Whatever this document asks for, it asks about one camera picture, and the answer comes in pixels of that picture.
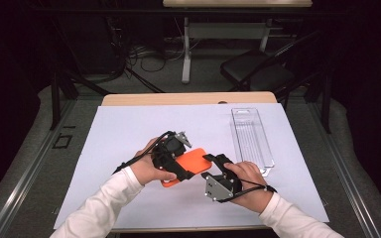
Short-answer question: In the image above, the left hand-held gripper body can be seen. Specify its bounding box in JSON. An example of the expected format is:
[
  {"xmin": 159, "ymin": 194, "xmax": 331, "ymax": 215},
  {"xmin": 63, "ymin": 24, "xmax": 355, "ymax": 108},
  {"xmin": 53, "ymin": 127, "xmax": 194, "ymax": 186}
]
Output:
[{"xmin": 151, "ymin": 130, "xmax": 193, "ymax": 173}]

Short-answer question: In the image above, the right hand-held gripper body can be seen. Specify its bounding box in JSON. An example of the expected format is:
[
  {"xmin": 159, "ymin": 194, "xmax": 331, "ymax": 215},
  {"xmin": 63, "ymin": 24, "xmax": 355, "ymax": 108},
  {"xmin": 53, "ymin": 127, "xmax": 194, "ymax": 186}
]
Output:
[{"xmin": 200, "ymin": 163, "xmax": 243, "ymax": 203}]

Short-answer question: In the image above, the orange phone case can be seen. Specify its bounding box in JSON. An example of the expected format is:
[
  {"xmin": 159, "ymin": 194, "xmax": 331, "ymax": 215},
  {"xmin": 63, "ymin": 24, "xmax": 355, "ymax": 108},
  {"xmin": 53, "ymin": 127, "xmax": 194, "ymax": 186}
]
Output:
[{"xmin": 160, "ymin": 147, "xmax": 212, "ymax": 188}]

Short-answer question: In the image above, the clear plastic tray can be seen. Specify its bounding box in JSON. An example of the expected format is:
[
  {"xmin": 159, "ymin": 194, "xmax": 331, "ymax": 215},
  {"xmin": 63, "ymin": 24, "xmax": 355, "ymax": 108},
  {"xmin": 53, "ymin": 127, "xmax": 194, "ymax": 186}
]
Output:
[{"xmin": 230, "ymin": 107, "xmax": 276, "ymax": 178}]

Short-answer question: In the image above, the person's left hand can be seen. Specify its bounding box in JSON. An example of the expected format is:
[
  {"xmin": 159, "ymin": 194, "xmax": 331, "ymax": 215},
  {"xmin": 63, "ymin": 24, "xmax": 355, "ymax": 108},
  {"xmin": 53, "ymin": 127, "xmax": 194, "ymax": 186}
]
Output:
[{"xmin": 133, "ymin": 137, "xmax": 178, "ymax": 186}]

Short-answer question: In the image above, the person's right hand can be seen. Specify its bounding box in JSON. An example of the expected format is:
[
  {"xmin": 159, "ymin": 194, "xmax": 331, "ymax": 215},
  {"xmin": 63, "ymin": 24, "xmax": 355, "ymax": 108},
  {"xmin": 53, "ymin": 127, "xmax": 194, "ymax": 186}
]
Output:
[{"xmin": 223, "ymin": 161, "xmax": 274, "ymax": 214}]

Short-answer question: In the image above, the white table sheet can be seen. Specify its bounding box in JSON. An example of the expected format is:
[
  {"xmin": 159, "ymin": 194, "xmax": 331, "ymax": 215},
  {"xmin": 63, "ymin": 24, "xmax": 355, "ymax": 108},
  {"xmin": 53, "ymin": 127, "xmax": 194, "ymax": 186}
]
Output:
[{"xmin": 53, "ymin": 102, "xmax": 330, "ymax": 231}]

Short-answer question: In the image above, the black folding chair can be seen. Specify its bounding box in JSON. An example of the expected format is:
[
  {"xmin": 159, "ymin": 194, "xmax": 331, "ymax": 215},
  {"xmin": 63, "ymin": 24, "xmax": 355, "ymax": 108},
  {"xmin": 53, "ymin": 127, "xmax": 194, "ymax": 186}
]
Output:
[{"xmin": 219, "ymin": 29, "xmax": 331, "ymax": 110}]

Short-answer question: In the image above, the black metal stand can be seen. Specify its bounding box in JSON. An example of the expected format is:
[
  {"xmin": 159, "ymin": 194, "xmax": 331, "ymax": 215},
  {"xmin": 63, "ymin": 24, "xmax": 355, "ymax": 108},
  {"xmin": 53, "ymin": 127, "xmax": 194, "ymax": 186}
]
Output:
[{"xmin": 49, "ymin": 70, "xmax": 113, "ymax": 132}]

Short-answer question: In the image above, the white-legged wooden desk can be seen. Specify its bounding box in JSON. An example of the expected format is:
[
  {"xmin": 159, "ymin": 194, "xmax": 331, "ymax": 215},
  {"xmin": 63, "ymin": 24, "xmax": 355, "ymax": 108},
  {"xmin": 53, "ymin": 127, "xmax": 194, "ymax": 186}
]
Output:
[{"xmin": 162, "ymin": 0, "xmax": 314, "ymax": 84}]

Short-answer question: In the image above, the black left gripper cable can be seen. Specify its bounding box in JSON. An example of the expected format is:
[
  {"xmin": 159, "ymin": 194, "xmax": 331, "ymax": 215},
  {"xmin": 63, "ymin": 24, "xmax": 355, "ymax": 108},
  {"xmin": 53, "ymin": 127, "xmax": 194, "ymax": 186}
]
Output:
[{"xmin": 112, "ymin": 131, "xmax": 175, "ymax": 176}]

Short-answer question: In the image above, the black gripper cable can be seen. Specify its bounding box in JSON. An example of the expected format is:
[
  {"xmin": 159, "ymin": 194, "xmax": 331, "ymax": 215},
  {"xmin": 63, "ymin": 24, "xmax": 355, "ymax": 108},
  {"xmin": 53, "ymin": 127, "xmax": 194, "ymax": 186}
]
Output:
[
  {"xmin": 112, "ymin": 131, "xmax": 175, "ymax": 176},
  {"xmin": 217, "ymin": 184, "xmax": 278, "ymax": 203}
]

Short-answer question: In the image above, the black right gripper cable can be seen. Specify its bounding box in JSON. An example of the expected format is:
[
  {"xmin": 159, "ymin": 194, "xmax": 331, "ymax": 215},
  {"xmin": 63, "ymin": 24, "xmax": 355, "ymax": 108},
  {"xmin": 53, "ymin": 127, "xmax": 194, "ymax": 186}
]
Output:
[{"xmin": 217, "ymin": 184, "xmax": 278, "ymax": 203}]

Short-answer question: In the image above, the bundle of floor cables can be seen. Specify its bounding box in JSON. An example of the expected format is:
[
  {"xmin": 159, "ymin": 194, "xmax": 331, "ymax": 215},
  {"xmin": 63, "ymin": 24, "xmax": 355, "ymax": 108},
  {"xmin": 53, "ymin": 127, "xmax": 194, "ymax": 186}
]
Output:
[{"xmin": 125, "ymin": 43, "xmax": 187, "ymax": 74}]

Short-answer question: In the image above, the black metal post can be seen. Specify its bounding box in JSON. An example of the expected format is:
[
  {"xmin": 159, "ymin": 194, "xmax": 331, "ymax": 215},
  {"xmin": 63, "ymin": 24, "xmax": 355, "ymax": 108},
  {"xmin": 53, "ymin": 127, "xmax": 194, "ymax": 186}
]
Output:
[{"xmin": 320, "ymin": 70, "xmax": 332, "ymax": 135}]

